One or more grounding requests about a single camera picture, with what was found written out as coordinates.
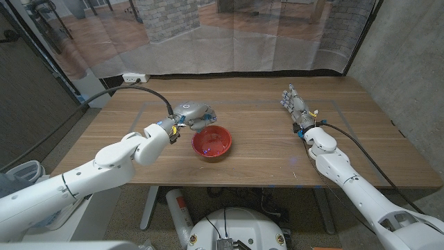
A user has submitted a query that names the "white ribbed plastic object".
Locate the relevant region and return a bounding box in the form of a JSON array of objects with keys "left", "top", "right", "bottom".
[{"left": 6, "top": 160, "right": 46, "bottom": 184}]

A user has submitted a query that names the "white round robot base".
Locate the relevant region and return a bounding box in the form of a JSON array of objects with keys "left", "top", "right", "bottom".
[{"left": 186, "top": 207, "right": 288, "bottom": 250}]

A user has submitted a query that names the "white power strip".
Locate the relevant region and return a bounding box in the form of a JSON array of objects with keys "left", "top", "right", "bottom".
[{"left": 121, "top": 72, "right": 151, "bottom": 83}]

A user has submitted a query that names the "white robot torso cover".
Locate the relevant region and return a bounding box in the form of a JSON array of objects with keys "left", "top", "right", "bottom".
[{"left": 0, "top": 240, "right": 155, "bottom": 250}]

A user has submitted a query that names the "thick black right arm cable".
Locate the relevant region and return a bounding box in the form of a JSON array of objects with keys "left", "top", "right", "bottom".
[{"left": 317, "top": 121, "right": 426, "bottom": 215}]

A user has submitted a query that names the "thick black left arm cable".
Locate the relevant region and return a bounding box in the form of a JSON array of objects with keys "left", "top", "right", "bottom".
[{"left": 0, "top": 85, "right": 174, "bottom": 173}]

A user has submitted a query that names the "grey table leg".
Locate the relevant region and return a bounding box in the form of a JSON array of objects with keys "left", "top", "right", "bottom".
[
  {"left": 139, "top": 185, "right": 160, "bottom": 231},
  {"left": 314, "top": 187, "right": 336, "bottom": 235}
]

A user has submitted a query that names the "person's leg in jeans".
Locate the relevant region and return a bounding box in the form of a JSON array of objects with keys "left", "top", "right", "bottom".
[{"left": 0, "top": 172, "right": 22, "bottom": 199}]

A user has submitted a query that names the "printed room backdrop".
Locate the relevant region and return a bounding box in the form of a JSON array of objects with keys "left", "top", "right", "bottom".
[{"left": 6, "top": 0, "right": 379, "bottom": 81}]

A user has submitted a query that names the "white cylinder with orange label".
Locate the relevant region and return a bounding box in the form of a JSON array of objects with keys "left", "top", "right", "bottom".
[{"left": 165, "top": 188, "right": 194, "bottom": 249}]

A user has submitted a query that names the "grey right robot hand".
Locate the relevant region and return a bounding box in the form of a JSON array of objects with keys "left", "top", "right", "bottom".
[{"left": 280, "top": 83, "right": 318, "bottom": 132}]

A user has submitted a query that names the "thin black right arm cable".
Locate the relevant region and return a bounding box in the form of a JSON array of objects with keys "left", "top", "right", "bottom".
[{"left": 301, "top": 137, "right": 377, "bottom": 234}]

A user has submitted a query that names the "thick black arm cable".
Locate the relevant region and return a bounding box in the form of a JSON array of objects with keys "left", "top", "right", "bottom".
[
  {"left": 0, "top": 85, "right": 174, "bottom": 173},
  {"left": 317, "top": 121, "right": 426, "bottom": 215}
]

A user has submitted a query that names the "red bowl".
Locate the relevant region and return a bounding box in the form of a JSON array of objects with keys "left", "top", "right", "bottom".
[{"left": 191, "top": 125, "right": 232, "bottom": 159}]

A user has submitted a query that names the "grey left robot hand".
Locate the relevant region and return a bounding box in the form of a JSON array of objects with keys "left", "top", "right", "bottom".
[{"left": 161, "top": 101, "right": 218, "bottom": 135}]

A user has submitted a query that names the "black backdrop frame pole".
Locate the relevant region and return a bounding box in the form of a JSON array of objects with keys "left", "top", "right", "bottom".
[
  {"left": 344, "top": 0, "right": 384, "bottom": 76},
  {"left": 0, "top": 0, "right": 89, "bottom": 113}
]

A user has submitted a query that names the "black floor cable bundle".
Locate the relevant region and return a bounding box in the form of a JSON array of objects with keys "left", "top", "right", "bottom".
[{"left": 206, "top": 187, "right": 291, "bottom": 223}]

